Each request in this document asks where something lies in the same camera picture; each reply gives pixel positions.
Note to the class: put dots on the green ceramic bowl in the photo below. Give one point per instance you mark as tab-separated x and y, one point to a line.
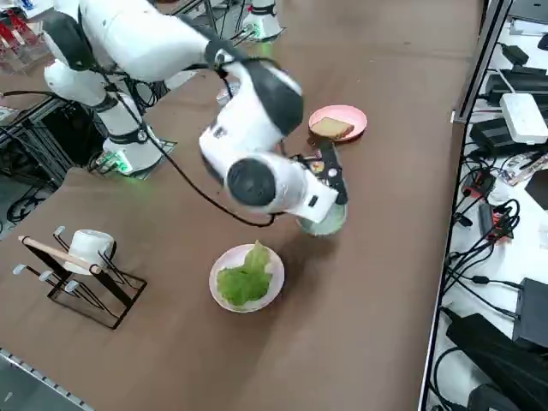
321	228

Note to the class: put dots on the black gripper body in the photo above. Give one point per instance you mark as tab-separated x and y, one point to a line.
329	160

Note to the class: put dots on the aluminium table edge rail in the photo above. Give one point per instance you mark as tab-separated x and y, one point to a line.
441	265
38	381

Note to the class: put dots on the pale pink plate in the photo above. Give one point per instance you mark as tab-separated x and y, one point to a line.
278	274

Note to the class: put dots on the white power strip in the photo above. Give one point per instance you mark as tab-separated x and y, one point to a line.
524	117

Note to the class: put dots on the brown bread slice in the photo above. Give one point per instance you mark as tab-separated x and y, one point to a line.
331	128

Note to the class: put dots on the black metal frame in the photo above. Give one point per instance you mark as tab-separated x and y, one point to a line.
55	128

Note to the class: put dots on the small black adapter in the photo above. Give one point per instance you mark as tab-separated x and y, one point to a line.
486	218

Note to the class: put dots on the black power brick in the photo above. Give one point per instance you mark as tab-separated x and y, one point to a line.
490	137

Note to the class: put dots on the black bag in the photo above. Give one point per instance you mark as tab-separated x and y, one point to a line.
496	364

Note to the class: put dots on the white cup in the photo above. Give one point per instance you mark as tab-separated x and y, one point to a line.
87	248

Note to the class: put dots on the black box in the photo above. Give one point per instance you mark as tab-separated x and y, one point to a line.
533	312

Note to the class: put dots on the aluminium frame post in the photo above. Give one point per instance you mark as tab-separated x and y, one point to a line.
481	60

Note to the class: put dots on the green lettuce leaf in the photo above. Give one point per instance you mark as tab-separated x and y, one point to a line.
244	282

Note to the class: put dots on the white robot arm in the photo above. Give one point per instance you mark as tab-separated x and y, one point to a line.
262	19
141	38

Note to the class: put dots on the clear acrylic rack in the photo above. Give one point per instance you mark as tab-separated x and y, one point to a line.
21	47

